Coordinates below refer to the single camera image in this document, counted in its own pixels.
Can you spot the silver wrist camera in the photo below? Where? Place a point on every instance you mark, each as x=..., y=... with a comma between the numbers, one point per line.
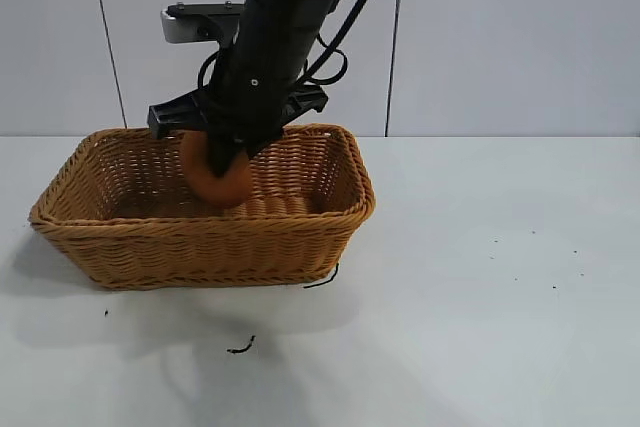
x=186, y=30

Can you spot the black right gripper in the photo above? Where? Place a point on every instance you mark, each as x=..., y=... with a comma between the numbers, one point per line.
x=265, y=62

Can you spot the brown woven wicker basket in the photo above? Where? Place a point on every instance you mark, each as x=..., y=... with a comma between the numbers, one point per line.
x=200, y=252

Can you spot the orange toy fruit with stem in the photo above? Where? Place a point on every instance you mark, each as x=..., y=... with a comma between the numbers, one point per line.
x=231, y=188

